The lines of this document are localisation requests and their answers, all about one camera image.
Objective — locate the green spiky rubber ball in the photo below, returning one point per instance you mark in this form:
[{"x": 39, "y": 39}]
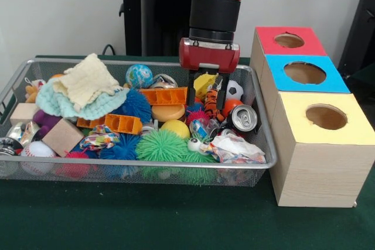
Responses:
[{"x": 161, "y": 146}]

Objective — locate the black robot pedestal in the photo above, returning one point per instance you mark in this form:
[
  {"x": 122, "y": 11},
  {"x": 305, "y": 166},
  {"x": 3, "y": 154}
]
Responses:
[{"x": 158, "y": 21}]

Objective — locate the cream knitted cloth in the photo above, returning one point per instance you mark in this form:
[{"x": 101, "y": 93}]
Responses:
[{"x": 88, "y": 81}]

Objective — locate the wooden box with three holes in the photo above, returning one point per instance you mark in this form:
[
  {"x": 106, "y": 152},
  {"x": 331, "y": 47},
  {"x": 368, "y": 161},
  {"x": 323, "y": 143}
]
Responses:
[{"x": 322, "y": 174}]

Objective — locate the dark green table cloth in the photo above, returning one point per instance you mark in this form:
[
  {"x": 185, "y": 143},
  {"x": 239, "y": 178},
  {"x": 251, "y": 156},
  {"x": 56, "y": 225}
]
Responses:
[{"x": 146, "y": 220}]

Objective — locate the yellow smooth ball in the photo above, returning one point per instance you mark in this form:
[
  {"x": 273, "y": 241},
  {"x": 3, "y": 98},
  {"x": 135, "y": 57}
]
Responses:
[{"x": 175, "y": 128}]

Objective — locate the globe print ball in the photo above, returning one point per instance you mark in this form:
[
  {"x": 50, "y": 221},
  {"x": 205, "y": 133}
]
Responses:
[{"x": 139, "y": 75}]

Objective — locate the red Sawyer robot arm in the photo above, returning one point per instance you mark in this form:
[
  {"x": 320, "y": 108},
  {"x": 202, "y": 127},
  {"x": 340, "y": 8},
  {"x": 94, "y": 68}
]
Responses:
[{"x": 215, "y": 15}]

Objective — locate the mint knitted cloth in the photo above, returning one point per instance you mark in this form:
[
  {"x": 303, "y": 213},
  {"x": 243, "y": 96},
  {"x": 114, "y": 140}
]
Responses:
[{"x": 99, "y": 106}]

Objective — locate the tiger striped plush toy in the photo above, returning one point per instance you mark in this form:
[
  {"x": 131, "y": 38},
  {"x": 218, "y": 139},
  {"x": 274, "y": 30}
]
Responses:
[{"x": 211, "y": 105}]

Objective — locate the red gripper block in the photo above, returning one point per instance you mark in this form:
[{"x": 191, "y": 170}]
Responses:
[{"x": 208, "y": 55}]

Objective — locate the clear plastic toy packet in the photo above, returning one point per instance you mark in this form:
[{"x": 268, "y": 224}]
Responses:
[{"x": 202, "y": 128}]

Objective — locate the silver drink can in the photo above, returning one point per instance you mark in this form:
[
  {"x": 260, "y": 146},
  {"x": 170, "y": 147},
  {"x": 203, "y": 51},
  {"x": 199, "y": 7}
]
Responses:
[{"x": 243, "y": 117}]

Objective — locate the orange long toy block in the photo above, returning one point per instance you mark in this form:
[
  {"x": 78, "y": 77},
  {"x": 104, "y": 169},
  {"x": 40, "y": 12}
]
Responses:
[
  {"x": 164, "y": 96},
  {"x": 123, "y": 124}
]

